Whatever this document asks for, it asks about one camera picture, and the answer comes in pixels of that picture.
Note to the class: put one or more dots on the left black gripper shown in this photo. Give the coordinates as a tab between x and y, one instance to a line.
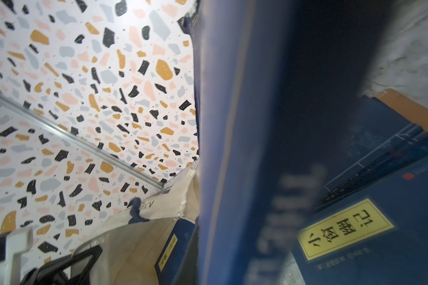
52	273

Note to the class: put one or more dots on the cream canvas tote bag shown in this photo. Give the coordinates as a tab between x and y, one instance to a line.
133	239

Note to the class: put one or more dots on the navy yellow-label book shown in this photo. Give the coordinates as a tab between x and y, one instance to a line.
275	83
378	141

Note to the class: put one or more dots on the brown-edged navy book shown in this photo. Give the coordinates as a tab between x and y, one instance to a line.
404	106

